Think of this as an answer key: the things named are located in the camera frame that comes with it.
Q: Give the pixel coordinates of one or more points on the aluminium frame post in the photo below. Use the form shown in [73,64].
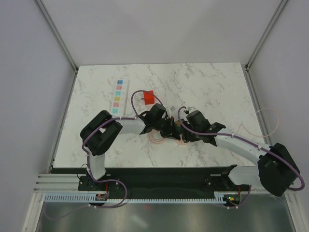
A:
[267,31]
[56,34]

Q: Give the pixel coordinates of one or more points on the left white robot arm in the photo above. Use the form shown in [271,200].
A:
[100,133]

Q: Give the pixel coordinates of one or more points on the pink round socket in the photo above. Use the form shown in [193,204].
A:
[181,142]

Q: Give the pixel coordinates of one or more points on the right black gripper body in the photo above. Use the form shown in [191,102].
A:
[189,135]

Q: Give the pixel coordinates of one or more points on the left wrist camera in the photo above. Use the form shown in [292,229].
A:
[171,111]

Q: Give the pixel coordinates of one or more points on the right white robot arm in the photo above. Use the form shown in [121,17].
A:
[273,167]

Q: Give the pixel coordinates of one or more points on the red cube socket adapter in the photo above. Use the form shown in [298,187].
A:
[148,97]

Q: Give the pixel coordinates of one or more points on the left aluminium frame post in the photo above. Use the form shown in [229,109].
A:
[56,34]

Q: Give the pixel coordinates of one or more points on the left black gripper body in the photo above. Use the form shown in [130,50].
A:
[161,124]

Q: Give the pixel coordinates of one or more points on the green patterned cube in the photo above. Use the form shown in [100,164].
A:
[178,125]

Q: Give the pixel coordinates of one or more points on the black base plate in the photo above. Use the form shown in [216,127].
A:
[162,182]

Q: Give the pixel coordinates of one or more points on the right aluminium frame post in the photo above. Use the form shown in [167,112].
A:
[267,31]

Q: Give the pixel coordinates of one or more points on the white slotted cable duct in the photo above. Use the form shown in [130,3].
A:
[95,198]

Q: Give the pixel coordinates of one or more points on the white power strip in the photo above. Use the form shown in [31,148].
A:
[119,97]

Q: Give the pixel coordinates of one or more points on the aluminium rail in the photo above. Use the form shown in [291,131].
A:
[56,183]

